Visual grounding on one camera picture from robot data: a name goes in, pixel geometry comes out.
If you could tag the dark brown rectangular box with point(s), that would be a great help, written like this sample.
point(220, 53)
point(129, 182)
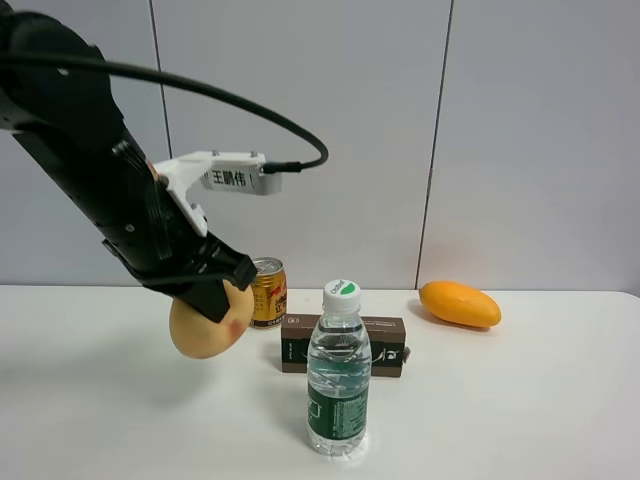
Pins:
point(387, 337)

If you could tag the white camera mount with label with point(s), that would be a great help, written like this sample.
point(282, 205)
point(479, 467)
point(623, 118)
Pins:
point(228, 172)

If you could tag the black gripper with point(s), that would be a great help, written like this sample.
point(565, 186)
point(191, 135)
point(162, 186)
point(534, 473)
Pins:
point(163, 239)

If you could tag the gold energy drink can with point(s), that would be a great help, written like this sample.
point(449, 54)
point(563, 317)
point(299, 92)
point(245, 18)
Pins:
point(269, 289)

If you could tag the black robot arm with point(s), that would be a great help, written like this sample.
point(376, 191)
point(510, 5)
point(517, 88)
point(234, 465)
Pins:
point(68, 122)

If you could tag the pale yellow peach fruit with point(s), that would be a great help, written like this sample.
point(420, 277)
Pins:
point(197, 337)

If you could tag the orange yellow mango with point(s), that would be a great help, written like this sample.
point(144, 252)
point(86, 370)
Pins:
point(460, 304)

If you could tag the clear water bottle green label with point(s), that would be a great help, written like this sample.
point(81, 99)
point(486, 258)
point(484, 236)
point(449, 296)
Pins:
point(339, 363)

